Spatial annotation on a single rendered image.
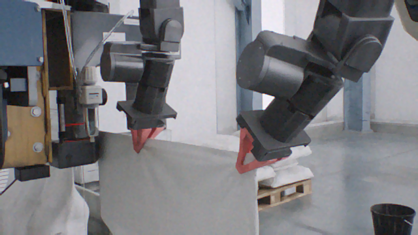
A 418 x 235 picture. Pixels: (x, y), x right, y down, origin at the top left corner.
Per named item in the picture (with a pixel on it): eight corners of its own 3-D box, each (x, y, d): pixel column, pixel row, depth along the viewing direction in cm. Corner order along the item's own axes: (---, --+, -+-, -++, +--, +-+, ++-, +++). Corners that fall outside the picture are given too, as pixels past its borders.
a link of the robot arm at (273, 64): (389, 45, 47) (349, 12, 53) (310, 10, 41) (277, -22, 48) (328, 128, 52) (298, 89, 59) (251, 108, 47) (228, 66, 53)
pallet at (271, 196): (312, 192, 439) (312, 178, 438) (231, 221, 357) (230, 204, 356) (251, 180, 498) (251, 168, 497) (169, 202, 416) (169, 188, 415)
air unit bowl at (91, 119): (102, 136, 89) (100, 106, 88) (88, 138, 87) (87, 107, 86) (95, 135, 91) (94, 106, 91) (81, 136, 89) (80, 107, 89)
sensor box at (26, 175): (50, 177, 88) (49, 165, 88) (20, 182, 84) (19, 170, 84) (43, 174, 91) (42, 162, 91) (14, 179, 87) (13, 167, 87)
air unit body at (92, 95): (109, 141, 90) (106, 66, 88) (87, 143, 86) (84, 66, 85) (98, 139, 93) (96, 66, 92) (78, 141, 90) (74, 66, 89)
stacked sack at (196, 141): (246, 150, 421) (246, 135, 420) (192, 159, 380) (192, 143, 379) (218, 145, 455) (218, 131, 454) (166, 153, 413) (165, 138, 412)
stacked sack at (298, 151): (315, 157, 437) (315, 143, 436) (272, 167, 392) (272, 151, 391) (281, 152, 470) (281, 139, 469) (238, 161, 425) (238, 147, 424)
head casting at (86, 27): (169, 129, 107) (165, 8, 105) (75, 140, 91) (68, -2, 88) (110, 122, 129) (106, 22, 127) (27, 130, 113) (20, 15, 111)
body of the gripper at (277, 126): (232, 120, 57) (261, 81, 53) (279, 115, 64) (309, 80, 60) (257, 158, 54) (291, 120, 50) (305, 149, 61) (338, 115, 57)
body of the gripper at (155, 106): (113, 109, 81) (121, 74, 78) (159, 106, 88) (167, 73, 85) (130, 126, 77) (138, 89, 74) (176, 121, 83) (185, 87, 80)
